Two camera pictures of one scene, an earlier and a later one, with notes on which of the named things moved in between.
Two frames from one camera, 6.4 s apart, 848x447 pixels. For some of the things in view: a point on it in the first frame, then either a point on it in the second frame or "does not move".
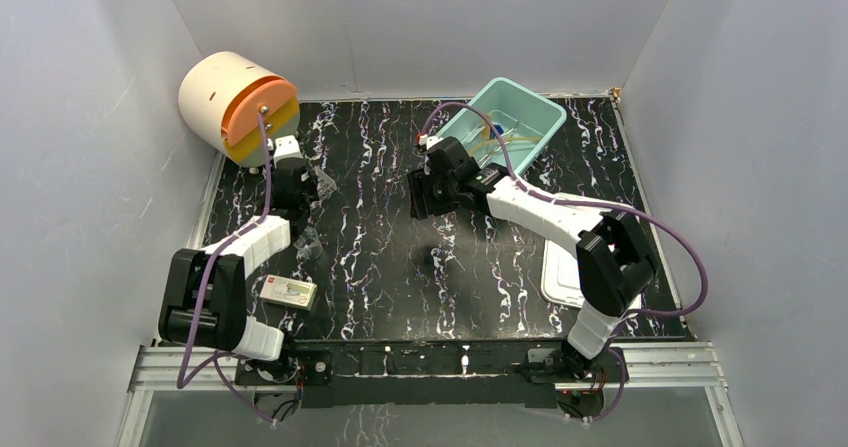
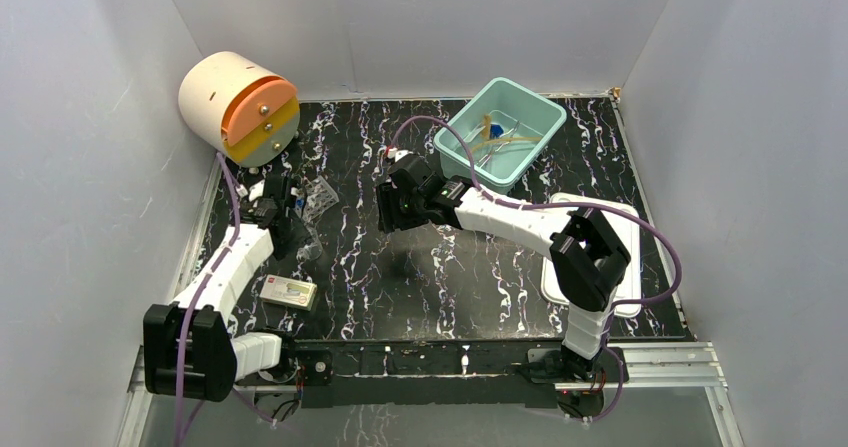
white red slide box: [288, 291] does not move
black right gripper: [419, 183] -> [386, 198]
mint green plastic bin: [525, 120] does not move
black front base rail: [428, 374] does not move
